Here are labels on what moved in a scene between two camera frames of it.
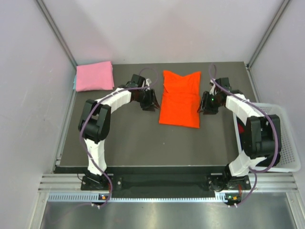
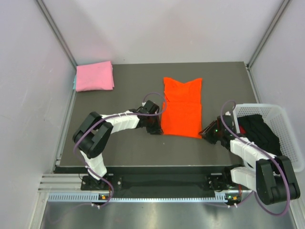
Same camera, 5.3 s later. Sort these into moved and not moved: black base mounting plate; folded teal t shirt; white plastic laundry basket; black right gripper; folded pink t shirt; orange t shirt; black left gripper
Moved: black left gripper; black right gripper; orange t shirt
Not moved: folded teal t shirt; white plastic laundry basket; folded pink t shirt; black base mounting plate
